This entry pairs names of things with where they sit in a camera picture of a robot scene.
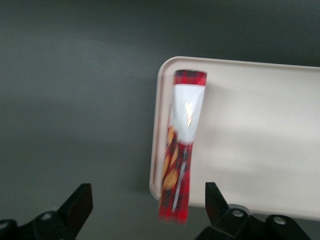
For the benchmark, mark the beige rectangular tray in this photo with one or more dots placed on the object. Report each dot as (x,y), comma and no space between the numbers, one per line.
(250,137)

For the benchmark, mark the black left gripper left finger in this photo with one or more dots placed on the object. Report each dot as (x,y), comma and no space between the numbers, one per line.
(75,207)

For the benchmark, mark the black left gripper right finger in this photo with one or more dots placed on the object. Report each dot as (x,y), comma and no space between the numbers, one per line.
(220,212)

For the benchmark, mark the grey table mat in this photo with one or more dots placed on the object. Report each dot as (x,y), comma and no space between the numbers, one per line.
(75,100)

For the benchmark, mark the red tartan cookie box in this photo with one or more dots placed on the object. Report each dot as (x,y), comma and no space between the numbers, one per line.
(182,150)

